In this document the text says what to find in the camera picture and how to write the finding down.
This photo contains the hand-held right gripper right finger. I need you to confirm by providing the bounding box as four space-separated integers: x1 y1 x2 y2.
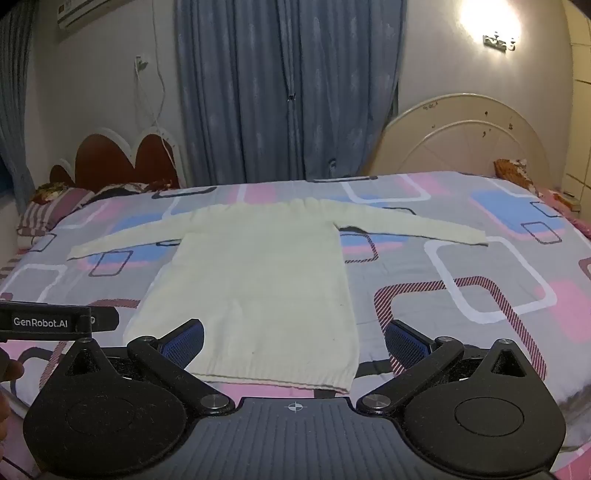
355 318 528 416

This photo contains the orange floral pillow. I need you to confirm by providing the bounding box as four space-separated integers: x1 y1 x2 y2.
492 158 539 193

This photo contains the cream round headboard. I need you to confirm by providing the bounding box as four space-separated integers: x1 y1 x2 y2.
368 92 553 186

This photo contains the white power cable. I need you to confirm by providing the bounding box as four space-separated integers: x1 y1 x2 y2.
136 55 180 172

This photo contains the floral yellow pillow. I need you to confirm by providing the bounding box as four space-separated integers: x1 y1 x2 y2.
30 181 71 205

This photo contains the wall lamp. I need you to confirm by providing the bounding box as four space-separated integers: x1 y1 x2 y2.
455 0 523 52

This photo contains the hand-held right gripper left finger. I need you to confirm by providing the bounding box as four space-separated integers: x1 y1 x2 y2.
62 318 236 416

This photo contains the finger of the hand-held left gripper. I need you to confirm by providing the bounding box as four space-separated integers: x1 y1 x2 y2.
91 308 120 332

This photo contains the patterned bed sheet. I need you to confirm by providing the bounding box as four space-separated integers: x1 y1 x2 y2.
0 171 591 480

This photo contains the narrow blue curtain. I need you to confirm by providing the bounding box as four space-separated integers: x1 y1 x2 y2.
0 8 43 208

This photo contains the cream knit sweater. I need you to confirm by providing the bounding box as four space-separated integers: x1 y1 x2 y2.
67 196 489 395

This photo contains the cream wardrobe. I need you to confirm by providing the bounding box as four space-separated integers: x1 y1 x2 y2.
560 0 591 210

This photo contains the white air conditioner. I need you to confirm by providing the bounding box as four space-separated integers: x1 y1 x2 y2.
55 0 177 31

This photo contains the wide blue curtain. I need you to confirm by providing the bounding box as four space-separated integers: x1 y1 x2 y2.
173 0 408 186

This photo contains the red white-trimmed headboard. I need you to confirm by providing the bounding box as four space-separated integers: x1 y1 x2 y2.
48 127 186 193

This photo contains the striped pink pillow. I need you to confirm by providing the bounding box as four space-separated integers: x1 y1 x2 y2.
16 186 99 239

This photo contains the person's left hand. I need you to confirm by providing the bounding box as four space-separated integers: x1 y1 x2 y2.
0 360 25 457

